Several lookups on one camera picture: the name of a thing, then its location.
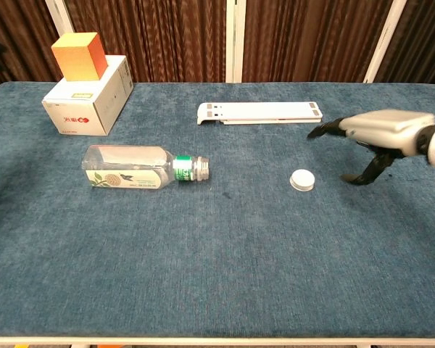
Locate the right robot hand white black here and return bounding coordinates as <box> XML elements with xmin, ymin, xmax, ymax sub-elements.
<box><xmin>307</xmin><ymin>109</ymin><xmax>435</xmax><ymax>186</ymax></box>

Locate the white bottle cap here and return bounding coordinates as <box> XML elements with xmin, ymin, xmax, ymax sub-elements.
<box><xmin>289</xmin><ymin>168</ymin><xmax>316</xmax><ymax>192</ymax></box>

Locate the transparent plastic bottle green label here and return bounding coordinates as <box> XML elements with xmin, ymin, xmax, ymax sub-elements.
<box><xmin>80</xmin><ymin>144</ymin><xmax>212</xmax><ymax>190</ymax></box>

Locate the brown pleated partition panel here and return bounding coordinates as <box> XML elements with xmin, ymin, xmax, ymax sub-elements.
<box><xmin>242</xmin><ymin>0</ymin><xmax>396</xmax><ymax>83</ymax></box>
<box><xmin>0</xmin><ymin>0</ymin><xmax>65</xmax><ymax>94</ymax></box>
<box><xmin>65</xmin><ymin>0</ymin><xmax>228</xmax><ymax>83</ymax></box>
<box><xmin>375</xmin><ymin>0</ymin><xmax>435</xmax><ymax>87</ymax></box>

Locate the orange cube block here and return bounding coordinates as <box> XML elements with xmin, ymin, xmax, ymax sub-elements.
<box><xmin>51</xmin><ymin>31</ymin><xmax>109</xmax><ymax>83</ymax></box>

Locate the white cardboard box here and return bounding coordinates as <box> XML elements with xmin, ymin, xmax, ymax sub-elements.
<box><xmin>41</xmin><ymin>54</ymin><xmax>134</xmax><ymax>137</ymax></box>

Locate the white folding stand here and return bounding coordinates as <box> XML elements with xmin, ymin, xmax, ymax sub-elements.
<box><xmin>196</xmin><ymin>101</ymin><xmax>324</xmax><ymax>126</ymax></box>

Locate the blue table mat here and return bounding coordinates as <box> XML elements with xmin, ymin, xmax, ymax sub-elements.
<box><xmin>0</xmin><ymin>81</ymin><xmax>435</xmax><ymax>340</ymax></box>

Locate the white partition frame post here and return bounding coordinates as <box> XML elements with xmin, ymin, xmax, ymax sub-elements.
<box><xmin>362</xmin><ymin>0</ymin><xmax>409</xmax><ymax>84</ymax></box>
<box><xmin>224</xmin><ymin>0</ymin><xmax>246</xmax><ymax>83</ymax></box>
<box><xmin>44</xmin><ymin>0</ymin><xmax>75</xmax><ymax>84</ymax></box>

